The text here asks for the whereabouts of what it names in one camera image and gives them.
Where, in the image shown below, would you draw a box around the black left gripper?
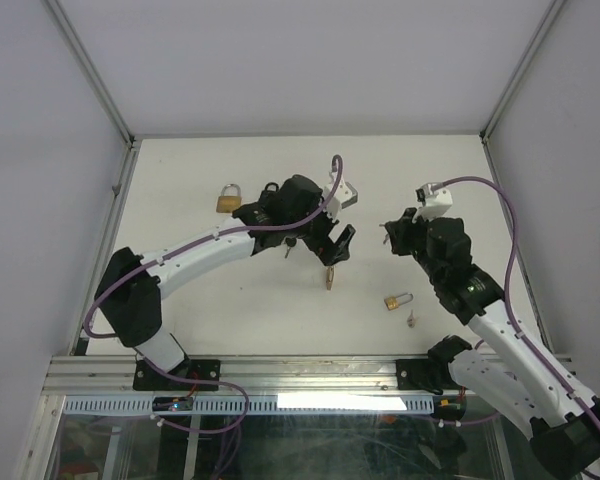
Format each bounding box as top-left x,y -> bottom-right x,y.
286,190 -> 354,265

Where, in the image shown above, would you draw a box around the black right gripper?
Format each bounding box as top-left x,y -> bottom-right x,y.
386,206 -> 444,284

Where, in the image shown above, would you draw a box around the small silver key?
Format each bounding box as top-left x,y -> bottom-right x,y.
379,223 -> 390,245

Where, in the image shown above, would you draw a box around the medium brass padlock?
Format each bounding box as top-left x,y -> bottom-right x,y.
325,266 -> 335,291

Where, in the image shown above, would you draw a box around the large brass padlock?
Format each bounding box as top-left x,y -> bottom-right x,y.
216,183 -> 242,214

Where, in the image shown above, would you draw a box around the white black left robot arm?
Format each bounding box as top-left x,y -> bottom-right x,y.
91,175 -> 358,389

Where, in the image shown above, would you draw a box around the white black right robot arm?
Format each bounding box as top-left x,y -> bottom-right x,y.
384,208 -> 600,479

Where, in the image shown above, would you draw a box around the black headed key pair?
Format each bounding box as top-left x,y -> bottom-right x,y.
284,238 -> 297,259

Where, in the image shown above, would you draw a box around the small brass padlock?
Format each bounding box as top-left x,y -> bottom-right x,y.
384,292 -> 414,311

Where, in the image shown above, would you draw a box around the small keys near small padlock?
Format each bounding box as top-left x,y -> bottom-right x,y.
407,310 -> 417,328

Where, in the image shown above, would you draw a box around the black padlock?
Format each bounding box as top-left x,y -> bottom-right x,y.
261,182 -> 279,198

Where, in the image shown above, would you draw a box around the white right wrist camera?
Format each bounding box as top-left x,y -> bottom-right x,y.
413,183 -> 453,222

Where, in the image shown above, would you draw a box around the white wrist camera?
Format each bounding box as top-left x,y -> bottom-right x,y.
323,170 -> 358,220
413,183 -> 453,222

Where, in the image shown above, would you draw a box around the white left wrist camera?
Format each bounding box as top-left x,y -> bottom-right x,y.
323,170 -> 358,220

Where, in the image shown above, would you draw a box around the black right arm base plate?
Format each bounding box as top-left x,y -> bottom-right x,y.
395,358 -> 445,395

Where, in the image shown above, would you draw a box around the white slotted cable duct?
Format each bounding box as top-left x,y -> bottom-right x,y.
64,393 -> 434,417

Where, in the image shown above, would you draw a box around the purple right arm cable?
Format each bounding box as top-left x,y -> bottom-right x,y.
444,175 -> 600,480

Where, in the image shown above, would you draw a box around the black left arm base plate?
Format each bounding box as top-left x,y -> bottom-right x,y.
132,358 -> 221,392

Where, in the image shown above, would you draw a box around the aluminium mounting rail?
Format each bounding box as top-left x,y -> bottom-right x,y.
42,354 -> 427,395

